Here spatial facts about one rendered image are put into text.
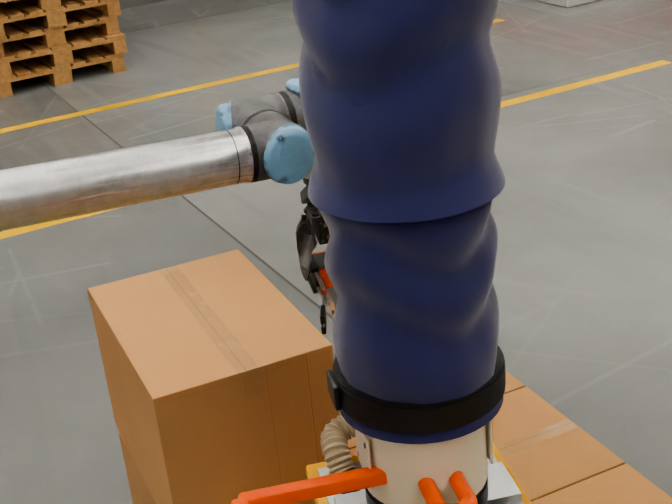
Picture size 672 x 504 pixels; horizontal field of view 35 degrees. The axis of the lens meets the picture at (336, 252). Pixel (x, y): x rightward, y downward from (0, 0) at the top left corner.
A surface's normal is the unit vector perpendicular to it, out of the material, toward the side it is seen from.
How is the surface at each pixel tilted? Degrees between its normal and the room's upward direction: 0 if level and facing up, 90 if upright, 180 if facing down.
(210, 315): 0
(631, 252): 0
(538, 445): 0
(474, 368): 81
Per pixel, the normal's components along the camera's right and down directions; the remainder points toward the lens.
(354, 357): -0.72, 0.36
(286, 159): 0.49, 0.34
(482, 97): 0.73, 0.23
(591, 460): -0.09, -0.91
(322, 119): -0.78, 0.11
